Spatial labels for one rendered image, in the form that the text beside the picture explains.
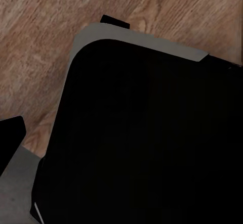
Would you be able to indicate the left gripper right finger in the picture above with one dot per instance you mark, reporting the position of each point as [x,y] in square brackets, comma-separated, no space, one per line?
[235,132]

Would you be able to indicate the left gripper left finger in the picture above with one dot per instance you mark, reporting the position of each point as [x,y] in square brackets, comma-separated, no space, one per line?
[12,132]

